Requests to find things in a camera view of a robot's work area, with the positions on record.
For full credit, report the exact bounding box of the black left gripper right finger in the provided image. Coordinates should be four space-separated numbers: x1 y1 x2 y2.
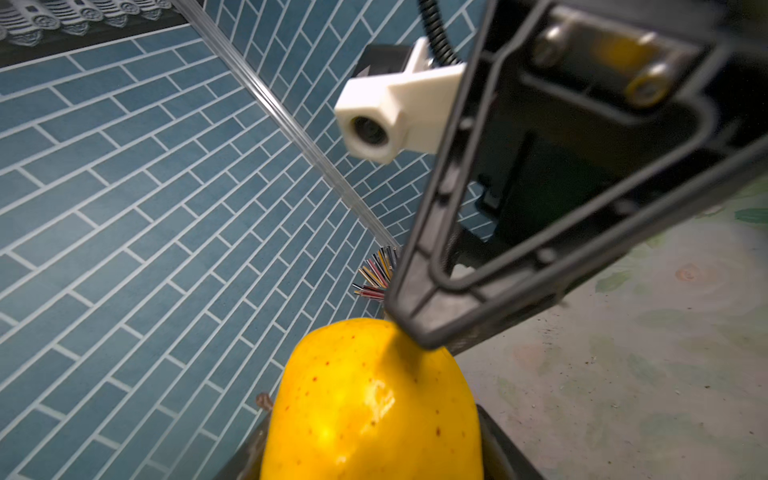
477 405 543 480

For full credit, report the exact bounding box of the aluminium corner post right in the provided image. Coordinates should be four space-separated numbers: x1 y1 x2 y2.
173 1 397 246

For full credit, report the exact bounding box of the coloured pencils bunch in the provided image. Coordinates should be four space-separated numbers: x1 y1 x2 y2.
351 246 399 302

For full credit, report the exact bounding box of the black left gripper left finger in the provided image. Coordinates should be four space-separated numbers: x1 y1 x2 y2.
214 413 271 480

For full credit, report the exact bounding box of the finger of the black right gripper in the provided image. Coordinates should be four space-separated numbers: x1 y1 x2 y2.
384 1 767 352

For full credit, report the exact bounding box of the yellow pear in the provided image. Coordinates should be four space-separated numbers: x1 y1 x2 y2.
248 318 484 479

